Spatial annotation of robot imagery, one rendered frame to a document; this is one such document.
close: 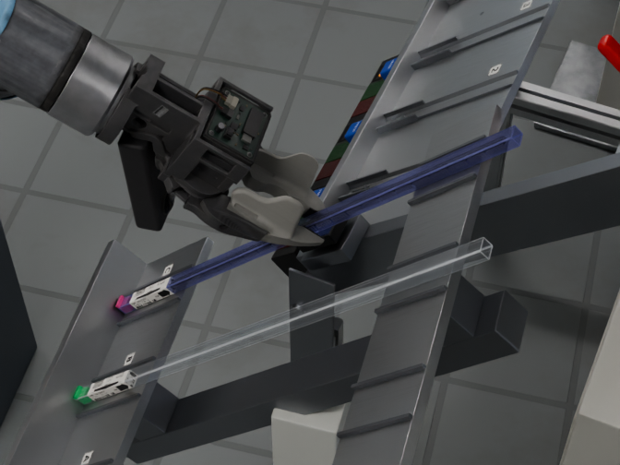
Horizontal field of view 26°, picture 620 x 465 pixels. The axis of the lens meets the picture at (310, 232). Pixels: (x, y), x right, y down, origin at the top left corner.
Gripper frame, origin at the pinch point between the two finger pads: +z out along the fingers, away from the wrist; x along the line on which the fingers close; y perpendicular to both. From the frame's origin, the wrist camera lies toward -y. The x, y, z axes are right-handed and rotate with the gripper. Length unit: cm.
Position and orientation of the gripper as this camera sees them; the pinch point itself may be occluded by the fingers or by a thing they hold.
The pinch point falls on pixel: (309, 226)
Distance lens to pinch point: 117.0
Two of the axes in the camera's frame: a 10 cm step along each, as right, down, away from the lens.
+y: 4.8, -4.3, -7.7
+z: 8.4, 4.8, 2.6
